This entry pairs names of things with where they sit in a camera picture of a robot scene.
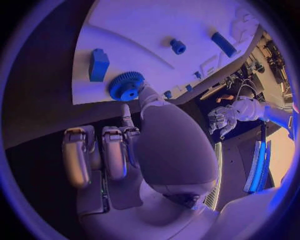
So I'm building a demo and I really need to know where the blue block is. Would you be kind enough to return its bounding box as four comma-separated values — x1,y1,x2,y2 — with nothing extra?
88,48,111,83

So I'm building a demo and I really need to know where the white cable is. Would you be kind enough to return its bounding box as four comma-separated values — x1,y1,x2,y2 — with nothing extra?
235,78,260,99

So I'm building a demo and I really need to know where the glowing light bar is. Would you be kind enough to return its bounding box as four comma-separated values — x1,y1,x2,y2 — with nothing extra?
242,140,269,194

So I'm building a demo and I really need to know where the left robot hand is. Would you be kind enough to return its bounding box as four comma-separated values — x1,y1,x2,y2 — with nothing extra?
207,105,239,141

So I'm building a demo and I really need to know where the long blue cylinder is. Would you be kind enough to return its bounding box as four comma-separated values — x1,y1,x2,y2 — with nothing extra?
210,31,238,58

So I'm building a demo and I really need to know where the short blue cylinder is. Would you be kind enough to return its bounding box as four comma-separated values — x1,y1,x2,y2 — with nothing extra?
169,38,188,55

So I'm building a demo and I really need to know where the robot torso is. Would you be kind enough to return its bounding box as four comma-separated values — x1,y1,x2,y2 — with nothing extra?
202,119,277,211

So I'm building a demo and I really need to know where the blue gear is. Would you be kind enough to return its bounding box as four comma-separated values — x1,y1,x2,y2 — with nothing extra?
107,70,146,102

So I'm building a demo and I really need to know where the white task board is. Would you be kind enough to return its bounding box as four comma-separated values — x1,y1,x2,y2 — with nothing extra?
71,0,265,106

